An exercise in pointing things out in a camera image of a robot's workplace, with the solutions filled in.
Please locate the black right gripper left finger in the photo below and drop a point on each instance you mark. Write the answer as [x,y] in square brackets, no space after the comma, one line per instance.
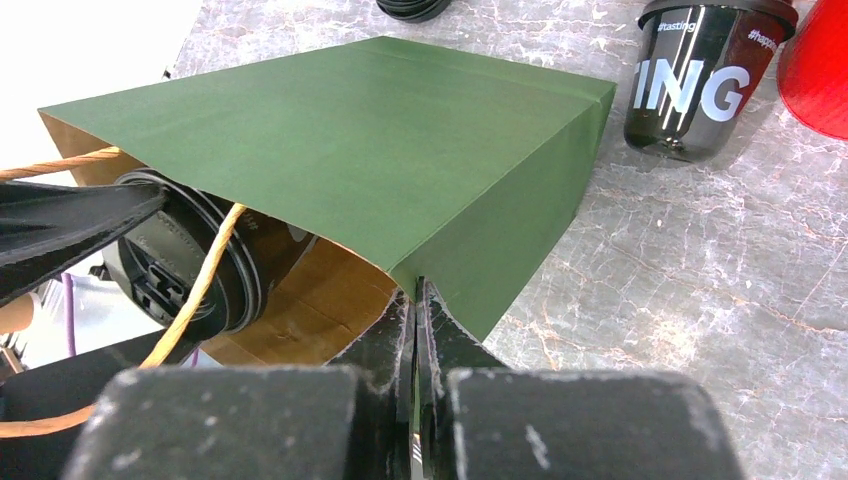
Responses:
[347,419]

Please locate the red cylindrical straw holder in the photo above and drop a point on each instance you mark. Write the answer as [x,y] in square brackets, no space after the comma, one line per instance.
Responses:
[812,70]

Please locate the brown paper bag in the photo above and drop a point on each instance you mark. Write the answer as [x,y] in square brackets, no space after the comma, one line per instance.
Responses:
[330,297]

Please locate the green bag holder block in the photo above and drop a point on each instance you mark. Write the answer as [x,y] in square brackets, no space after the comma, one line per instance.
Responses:
[422,160]

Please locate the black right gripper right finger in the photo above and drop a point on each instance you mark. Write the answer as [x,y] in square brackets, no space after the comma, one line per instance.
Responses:
[483,420]

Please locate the dark translucent cup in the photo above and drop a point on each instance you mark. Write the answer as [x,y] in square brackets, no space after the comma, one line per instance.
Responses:
[699,64]
[199,252]

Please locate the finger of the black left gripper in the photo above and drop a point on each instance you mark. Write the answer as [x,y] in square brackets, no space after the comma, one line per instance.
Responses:
[46,229]

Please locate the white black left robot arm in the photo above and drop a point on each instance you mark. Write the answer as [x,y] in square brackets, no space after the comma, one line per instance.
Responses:
[56,397]

